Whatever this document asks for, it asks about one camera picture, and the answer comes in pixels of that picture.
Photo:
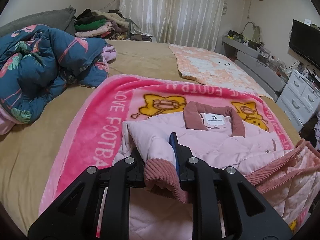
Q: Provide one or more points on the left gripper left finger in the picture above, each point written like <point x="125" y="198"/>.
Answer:
<point x="95" y="205"/>

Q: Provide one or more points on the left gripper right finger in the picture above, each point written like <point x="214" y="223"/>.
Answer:
<point x="225" y="204"/>

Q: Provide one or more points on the pink quilted jacket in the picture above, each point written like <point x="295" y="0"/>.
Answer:
<point x="288" y="179"/>

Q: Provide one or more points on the pile of assorted clothes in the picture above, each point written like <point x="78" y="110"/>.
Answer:
<point x="110" y="25"/>

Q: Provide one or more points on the tan bed sheet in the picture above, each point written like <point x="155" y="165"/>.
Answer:
<point x="30" y="159"/>

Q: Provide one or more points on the pink cartoon fleece blanket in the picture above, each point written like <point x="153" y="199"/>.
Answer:
<point x="224" y="127"/>

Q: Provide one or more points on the lilac cloth on chair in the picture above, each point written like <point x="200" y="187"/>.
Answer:
<point x="317" y="132"/>

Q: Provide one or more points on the white drawer cabinet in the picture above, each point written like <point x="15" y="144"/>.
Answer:
<point x="299" y="100"/>

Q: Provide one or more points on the peach white patterned blanket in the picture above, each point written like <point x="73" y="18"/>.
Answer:
<point x="214" y="69"/>

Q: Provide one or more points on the blue flamingo print duvet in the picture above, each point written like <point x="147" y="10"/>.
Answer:
<point x="38" y="63"/>

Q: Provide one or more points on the black flat screen television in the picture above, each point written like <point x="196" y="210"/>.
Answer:
<point x="304" y="41"/>

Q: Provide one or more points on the grey pillow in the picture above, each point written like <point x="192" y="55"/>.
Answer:
<point x="60" y="19"/>

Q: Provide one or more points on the white striped curtain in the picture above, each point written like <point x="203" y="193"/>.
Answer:
<point x="192" y="23"/>

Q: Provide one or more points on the grey wall shelf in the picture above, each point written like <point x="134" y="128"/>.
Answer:
<point x="247" y="59"/>

